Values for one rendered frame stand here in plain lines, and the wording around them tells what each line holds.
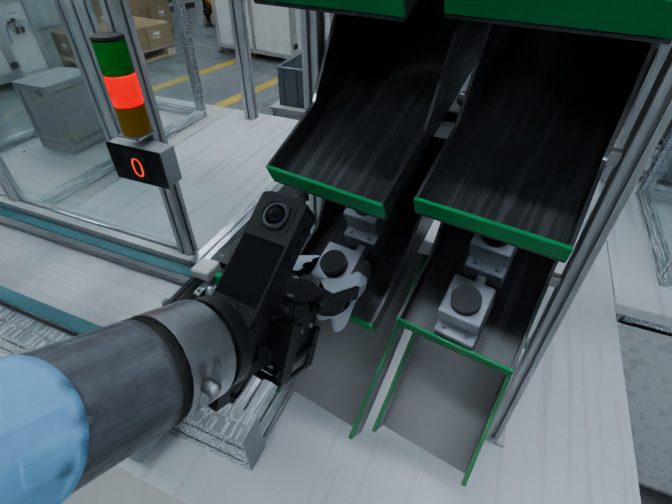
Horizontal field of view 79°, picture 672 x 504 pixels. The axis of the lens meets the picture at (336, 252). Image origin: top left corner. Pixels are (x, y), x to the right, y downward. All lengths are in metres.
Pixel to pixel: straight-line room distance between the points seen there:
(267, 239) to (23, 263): 0.95
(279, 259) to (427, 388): 0.36
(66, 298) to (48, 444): 0.85
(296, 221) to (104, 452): 0.19
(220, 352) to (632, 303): 1.03
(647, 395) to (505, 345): 0.94
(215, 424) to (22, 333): 0.43
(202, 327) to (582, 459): 0.71
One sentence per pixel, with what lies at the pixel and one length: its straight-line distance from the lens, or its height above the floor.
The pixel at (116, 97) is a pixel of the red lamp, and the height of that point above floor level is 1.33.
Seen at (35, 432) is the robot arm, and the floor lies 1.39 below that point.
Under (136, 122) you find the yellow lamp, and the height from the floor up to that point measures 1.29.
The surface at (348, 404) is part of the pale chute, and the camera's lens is 0.64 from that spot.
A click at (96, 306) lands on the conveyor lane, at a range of 1.01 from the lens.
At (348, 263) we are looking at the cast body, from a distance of 0.45.
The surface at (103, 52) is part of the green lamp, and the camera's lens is 0.78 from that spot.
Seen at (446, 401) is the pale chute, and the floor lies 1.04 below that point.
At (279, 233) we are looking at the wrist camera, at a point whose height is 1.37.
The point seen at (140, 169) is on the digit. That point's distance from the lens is 0.84.
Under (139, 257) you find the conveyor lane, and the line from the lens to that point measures 1.05.
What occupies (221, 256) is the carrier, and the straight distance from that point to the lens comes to 0.95.
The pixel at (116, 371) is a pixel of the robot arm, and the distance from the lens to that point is 0.25.
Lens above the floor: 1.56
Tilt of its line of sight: 40 degrees down
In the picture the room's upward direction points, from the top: straight up
